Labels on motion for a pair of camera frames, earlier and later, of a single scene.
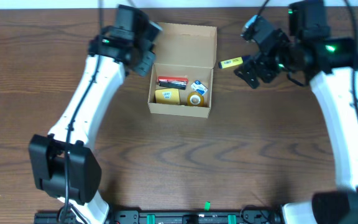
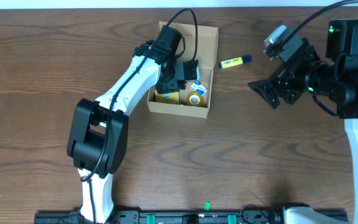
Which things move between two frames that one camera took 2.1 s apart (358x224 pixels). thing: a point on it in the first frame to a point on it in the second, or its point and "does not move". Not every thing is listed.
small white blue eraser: (199, 87) does not move
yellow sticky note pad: (168, 96) does not move
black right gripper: (260, 66) to (279, 88)
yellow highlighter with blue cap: (230, 62) does not move
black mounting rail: (167, 217) does not move
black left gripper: (146, 62) to (171, 84)
